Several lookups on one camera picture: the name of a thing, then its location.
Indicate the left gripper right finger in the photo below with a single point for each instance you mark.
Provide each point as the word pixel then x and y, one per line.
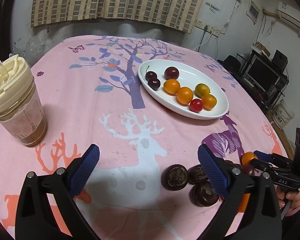
pixel 230 183

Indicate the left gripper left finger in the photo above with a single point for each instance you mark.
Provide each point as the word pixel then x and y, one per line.
pixel 66 183

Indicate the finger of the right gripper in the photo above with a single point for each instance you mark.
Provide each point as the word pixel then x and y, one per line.
pixel 264 157
pixel 262 166

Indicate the red cherry tomato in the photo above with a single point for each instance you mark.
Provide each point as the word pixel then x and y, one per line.
pixel 248 170
pixel 196 105

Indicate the small mandarin orange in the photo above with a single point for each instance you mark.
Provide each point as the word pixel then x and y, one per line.
pixel 247 157

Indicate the dark purple plum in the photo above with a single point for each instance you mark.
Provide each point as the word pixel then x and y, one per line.
pixel 171 73

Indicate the dark red cherry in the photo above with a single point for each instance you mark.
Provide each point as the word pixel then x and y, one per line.
pixel 154 83

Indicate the person's right hand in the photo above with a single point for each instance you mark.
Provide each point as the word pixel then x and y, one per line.
pixel 294 196

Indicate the white plastic bucket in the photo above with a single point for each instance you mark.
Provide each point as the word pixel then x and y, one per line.
pixel 282 114

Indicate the black monitor on rack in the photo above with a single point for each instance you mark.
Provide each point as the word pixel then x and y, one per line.
pixel 262 75

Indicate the pink patterned tablecloth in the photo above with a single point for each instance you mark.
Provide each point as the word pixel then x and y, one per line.
pixel 91 94

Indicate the yellow-green kumquat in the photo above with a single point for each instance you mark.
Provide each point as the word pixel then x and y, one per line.
pixel 201 90

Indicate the cream lidded drink cup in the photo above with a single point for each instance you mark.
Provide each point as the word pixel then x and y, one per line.
pixel 21 111

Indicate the black speaker box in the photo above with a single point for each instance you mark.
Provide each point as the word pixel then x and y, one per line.
pixel 280 61

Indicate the white oval plate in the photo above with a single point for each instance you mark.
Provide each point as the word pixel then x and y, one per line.
pixel 188 77

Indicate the dark cherry with stem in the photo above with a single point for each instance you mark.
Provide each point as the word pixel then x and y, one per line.
pixel 150 74

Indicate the white air conditioner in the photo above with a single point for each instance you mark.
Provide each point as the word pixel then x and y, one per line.
pixel 289 15

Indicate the checked beige curtain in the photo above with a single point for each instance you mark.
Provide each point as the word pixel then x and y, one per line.
pixel 177 14

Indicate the white wall socket strip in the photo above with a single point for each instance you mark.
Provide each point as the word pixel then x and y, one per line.
pixel 212 30

